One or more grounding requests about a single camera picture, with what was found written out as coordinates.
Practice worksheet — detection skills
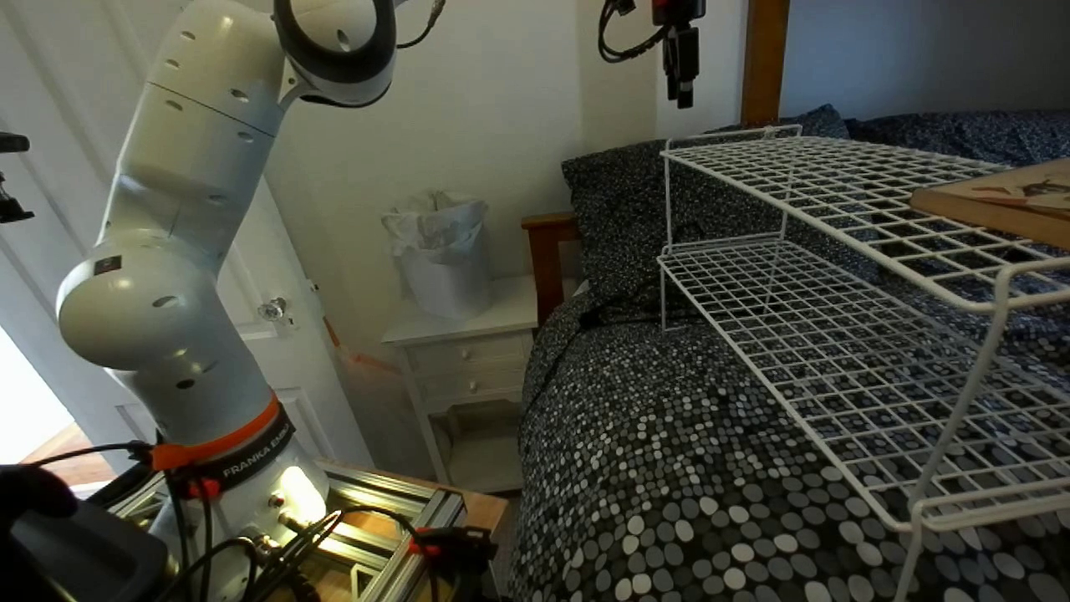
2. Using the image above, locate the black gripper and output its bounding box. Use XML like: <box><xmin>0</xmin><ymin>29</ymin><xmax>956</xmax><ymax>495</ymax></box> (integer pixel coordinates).
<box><xmin>649</xmin><ymin>0</ymin><xmax>708</xmax><ymax>114</ymax></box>

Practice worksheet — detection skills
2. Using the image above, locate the white wire two-tier rack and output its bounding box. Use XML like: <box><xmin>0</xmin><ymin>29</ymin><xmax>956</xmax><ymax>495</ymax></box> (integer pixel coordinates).
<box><xmin>656</xmin><ymin>124</ymin><xmax>1070</xmax><ymax>602</ymax></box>

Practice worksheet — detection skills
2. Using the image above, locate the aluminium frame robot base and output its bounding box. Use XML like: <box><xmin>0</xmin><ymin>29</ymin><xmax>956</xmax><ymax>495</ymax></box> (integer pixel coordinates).
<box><xmin>86</xmin><ymin>461</ymin><xmax>511</xmax><ymax>602</ymax></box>

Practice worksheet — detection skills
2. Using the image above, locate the dark speckled pillow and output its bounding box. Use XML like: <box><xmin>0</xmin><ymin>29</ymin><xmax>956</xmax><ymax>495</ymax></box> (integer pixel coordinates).
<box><xmin>557</xmin><ymin>136</ymin><xmax>782</xmax><ymax>327</ymax></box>

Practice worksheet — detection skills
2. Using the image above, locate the brown wooden bed headboard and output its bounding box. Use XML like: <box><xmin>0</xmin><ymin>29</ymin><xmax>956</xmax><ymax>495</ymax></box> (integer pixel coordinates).
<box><xmin>519</xmin><ymin>209</ymin><xmax>583</xmax><ymax>327</ymax></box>

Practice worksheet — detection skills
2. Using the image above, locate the dark navy patterned blanket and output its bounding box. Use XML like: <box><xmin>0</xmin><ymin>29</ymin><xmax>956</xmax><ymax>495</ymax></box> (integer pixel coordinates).
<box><xmin>780</xmin><ymin>100</ymin><xmax>1070</xmax><ymax>173</ymax></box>

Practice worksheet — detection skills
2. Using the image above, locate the white crumpled bag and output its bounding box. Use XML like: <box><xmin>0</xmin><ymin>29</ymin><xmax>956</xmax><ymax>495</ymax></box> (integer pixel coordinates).
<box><xmin>379</xmin><ymin>186</ymin><xmax>497</xmax><ymax>322</ymax></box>

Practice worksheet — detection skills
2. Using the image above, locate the wooden board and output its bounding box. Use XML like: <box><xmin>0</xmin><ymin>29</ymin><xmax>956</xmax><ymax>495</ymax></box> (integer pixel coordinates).
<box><xmin>909</xmin><ymin>158</ymin><xmax>1070</xmax><ymax>253</ymax></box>

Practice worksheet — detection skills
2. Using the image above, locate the white nightstand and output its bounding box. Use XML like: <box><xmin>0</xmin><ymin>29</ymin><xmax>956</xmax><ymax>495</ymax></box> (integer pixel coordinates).
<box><xmin>382</xmin><ymin>273</ymin><xmax>544</xmax><ymax>495</ymax></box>

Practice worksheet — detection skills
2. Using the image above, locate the black dotted bedspread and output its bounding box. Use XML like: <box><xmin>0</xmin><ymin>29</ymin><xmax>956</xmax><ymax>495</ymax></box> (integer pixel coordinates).
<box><xmin>505</xmin><ymin>222</ymin><xmax>1070</xmax><ymax>602</ymax></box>

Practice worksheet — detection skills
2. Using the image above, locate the white door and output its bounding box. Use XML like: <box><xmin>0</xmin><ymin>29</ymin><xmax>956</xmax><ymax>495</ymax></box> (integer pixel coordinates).
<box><xmin>0</xmin><ymin>10</ymin><xmax>379</xmax><ymax>474</ymax></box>

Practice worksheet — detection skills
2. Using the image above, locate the red and black clamp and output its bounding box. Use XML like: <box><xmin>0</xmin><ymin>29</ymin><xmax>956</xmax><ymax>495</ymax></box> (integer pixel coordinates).
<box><xmin>403</xmin><ymin>525</ymin><xmax>500</xmax><ymax>574</ymax></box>

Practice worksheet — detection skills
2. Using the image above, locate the black device with grey cover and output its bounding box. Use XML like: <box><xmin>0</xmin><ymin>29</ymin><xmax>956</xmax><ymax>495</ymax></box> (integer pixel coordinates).
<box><xmin>0</xmin><ymin>464</ymin><xmax>173</xmax><ymax>602</ymax></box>

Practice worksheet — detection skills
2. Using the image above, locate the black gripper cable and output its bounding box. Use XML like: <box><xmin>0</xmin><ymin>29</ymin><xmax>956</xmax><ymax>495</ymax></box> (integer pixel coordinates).
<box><xmin>596</xmin><ymin>0</ymin><xmax>675</xmax><ymax>66</ymax></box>

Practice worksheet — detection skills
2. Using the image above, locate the tall wooden post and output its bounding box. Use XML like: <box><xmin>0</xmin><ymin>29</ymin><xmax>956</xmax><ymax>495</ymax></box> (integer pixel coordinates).
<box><xmin>739</xmin><ymin>0</ymin><xmax>791</xmax><ymax>130</ymax></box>

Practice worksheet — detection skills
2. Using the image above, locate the metal door handle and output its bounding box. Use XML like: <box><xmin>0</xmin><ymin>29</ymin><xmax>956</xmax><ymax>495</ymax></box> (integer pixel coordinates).
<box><xmin>256</xmin><ymin>291</ymin><xmax>302</xmax><ymax>330</ymax></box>

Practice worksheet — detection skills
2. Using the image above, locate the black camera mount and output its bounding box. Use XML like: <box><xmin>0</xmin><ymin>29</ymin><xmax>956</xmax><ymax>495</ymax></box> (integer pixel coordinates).
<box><xmin>0</xmin><ymin>130</ymin><xmax>38</xmax><ymax>227</ymax></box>

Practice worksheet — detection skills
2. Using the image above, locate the black base cable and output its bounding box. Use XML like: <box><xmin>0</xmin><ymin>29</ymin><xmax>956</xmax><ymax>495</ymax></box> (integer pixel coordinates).
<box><xmin>17</xmin><ymin>438</ymin><xmax>161</xmax><ymax>474</ymax></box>

